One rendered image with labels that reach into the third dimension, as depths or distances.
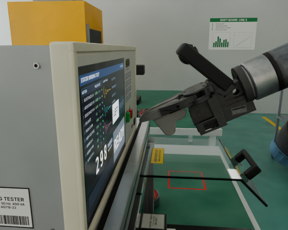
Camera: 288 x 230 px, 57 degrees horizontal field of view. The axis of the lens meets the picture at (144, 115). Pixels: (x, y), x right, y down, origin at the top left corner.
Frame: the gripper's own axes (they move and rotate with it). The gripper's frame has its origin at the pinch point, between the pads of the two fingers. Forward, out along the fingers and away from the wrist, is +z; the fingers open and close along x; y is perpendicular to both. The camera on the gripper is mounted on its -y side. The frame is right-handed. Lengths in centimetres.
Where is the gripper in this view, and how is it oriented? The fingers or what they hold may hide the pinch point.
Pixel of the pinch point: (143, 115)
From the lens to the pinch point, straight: 52.7
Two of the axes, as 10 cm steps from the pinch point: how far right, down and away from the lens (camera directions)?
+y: 4.2, 8.9, 1.8
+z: -9.0, 3.9, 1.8
